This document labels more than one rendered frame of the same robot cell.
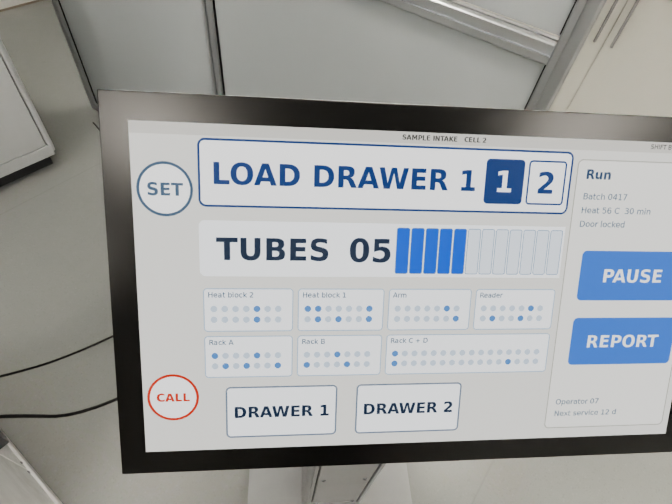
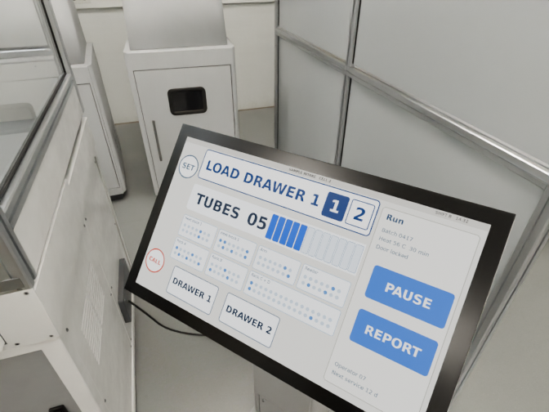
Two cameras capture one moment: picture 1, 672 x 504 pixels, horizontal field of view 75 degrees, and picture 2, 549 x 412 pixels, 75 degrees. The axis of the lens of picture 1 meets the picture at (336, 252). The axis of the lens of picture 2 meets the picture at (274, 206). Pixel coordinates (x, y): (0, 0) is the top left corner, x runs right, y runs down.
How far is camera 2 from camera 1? 0.35 m
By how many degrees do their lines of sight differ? 33
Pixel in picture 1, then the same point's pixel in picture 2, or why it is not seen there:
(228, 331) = (185, 238)
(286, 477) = not seen: outside the picture
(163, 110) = (200, 135)
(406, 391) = (250, 308)
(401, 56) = (444, 166)
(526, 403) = (315, 353)
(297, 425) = (194, 301)
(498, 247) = (323, 243)
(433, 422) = (258, 336)
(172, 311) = (170, 220)
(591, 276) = (377, 284)
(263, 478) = not seen: outside the picture
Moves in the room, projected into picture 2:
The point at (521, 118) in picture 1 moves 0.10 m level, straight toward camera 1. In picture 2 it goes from (353, 174) to (290, 192)
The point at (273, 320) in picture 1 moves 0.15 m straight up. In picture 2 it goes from (204, 239) to (193, 156)
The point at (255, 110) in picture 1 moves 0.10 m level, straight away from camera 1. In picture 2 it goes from (231, 142) to (260, 121)
